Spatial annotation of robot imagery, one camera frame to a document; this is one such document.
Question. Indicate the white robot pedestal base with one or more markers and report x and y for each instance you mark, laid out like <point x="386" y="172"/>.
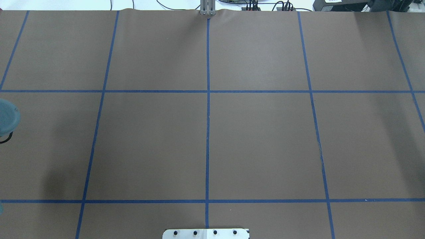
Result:
<point x="218" y="233"/>

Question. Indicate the aluminium frame post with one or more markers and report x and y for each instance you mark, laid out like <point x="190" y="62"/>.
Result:
<point x="207" y="7"/>

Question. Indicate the brown paper table cover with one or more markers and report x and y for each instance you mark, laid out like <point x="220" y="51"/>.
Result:
<point x="299" y="125"/>

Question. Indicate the black box with label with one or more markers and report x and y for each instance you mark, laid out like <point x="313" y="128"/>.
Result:
<point x="340" y="5"/>

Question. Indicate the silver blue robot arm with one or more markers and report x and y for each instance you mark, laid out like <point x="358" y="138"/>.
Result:
<point x="9" y="119"/>

